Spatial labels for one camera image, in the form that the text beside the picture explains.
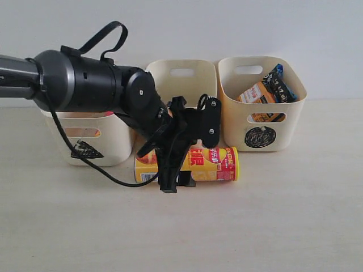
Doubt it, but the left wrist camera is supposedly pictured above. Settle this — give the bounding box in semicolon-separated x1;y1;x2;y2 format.
184;94;222;148

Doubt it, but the cream bin circle mark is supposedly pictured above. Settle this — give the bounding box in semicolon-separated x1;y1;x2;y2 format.
217;56;307;152

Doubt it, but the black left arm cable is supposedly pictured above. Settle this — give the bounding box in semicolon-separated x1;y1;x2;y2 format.
25;20;176;188

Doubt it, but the orange snack bag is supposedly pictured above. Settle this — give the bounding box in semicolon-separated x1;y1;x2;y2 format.
236;82;285;122

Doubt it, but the cream bin square mark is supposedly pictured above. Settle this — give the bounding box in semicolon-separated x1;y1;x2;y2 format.
133;59;218;148

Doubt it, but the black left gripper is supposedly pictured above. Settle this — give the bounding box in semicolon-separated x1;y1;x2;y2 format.
137;96;199;193

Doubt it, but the yellow chips can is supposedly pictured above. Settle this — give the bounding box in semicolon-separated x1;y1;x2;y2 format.
134;147;240;183

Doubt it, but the black blue snack bag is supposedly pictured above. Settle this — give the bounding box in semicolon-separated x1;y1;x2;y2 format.
262;63;298;103

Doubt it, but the cream bin triangle mark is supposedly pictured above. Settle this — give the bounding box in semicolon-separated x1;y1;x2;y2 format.
41;110;136;167

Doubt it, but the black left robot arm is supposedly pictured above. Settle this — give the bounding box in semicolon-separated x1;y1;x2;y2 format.
1;46;200;193

